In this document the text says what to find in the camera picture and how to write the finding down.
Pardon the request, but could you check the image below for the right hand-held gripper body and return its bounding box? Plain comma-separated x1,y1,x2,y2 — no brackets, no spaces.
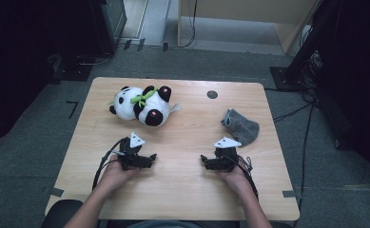
208,136,243,174

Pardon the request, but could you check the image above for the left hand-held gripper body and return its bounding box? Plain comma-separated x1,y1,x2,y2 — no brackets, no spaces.
119,131,148,171

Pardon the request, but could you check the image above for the grey towel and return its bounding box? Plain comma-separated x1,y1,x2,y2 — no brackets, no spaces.
221,108,261,147

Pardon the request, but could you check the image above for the panda plush toy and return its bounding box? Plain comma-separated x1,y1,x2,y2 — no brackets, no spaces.
107,85,181,127

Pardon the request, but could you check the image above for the person's left hand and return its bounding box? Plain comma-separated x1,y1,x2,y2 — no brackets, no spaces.
101,160,141,191

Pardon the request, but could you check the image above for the person's right hand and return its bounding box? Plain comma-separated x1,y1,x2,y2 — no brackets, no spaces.
219,158,253,191

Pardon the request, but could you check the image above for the person's dark clothing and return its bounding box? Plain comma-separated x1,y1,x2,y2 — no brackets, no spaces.
106,219,241,228

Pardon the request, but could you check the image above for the black metal stand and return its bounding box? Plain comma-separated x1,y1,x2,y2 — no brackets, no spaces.
269,0,345,93

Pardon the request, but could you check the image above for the dark cabinet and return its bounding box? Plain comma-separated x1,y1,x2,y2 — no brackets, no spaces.
88,0,128,56

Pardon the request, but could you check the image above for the dark curtain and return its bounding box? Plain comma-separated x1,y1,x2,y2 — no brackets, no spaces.
312,0,370,186
0,0,93,150

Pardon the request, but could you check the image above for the light wooden cabinet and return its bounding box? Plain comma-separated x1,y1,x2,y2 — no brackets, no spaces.
176,0,320,55

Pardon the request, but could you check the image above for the left hand-held gripper cable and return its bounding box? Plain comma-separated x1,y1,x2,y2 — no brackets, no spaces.
91,137,131,191

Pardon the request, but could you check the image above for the hand-held gripper cable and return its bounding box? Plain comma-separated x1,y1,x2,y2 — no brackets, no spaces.
91,137,131,191
229,155,259,200

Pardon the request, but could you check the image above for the right hand-held gripper cable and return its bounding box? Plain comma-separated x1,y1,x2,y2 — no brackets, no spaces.
229,155,259,200

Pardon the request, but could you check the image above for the long black floor cable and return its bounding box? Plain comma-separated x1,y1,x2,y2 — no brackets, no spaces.
272,100,316,228

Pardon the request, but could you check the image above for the black floor base plate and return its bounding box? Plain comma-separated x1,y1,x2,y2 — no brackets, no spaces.
50,52,94,84

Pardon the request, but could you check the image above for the bundle of black cables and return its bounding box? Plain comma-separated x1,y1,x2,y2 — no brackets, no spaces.
300,50,323,93

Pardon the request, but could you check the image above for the thin black hanging cable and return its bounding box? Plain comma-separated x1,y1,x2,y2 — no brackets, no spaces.
172,0,198,49

